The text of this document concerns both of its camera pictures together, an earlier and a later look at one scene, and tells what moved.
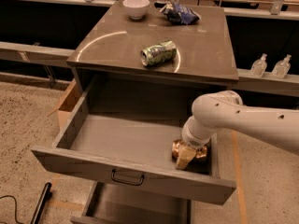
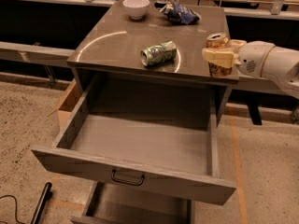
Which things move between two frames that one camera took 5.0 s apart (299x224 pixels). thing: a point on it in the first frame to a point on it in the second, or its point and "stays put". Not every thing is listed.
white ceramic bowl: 135,7 stays put
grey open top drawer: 124,133 stays put
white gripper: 193,141 to 253,58
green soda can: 159,53 stays put
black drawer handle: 125,181 stays put
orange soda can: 201,149 to 218,40
